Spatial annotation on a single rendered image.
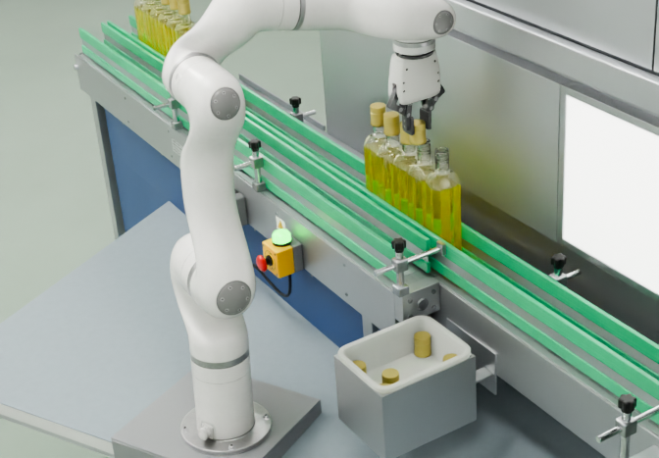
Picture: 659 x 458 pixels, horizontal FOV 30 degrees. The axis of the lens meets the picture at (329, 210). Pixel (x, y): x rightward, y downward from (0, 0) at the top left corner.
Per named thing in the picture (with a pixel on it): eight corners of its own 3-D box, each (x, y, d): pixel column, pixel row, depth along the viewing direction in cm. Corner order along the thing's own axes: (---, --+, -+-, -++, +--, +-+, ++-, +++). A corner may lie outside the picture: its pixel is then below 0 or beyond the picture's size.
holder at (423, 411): (498, 409, 249) (497, 346, 241) (385, 462, 237) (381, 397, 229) (447, 370, 262) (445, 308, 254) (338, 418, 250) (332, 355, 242)
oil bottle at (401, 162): (430, 240, 269) (428, 152, 259) (409, 248, 267) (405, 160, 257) (415, 230, 273) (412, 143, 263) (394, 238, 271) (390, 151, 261)
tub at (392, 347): (478, 386, 242) (477, 350, 238) (382, 430, 233) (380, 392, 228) (426, 346, 256) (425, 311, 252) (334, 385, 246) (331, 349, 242)
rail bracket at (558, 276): (585, 310, 242) (587, 251, 235) (558, 322, 239) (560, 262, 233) (572, 301, 245) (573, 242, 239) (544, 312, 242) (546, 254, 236)
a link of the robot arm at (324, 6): (321, -2, 215) (465, -1, 230) (281, -25, 228) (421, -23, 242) (314, 47, 219) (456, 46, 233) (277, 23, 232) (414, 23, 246)
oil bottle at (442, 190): (463, 261, 260) (461, 171, 250) (441, 270, 258) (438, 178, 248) (447, 250, 265) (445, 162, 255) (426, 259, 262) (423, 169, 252)
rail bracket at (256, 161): (268, 192, 295) (263, 141, 289) (241, 201, 292) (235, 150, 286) (260, 186, 298) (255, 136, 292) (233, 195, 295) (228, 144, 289)
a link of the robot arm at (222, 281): (232, 284, 250) (266, 320, 237) (177, 297, 245) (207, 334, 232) (221, 47, 229) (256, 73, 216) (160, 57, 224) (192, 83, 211)
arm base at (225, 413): (235, 466, 245) (228, 388, 237) (162, 437, 255) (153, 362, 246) (289, 418, 259) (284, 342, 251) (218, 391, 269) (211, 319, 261)
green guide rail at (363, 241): (402, 283, 253) (400, 250, 250) (397, 284, 253) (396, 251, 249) (85, 51, 387) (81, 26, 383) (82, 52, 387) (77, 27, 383)
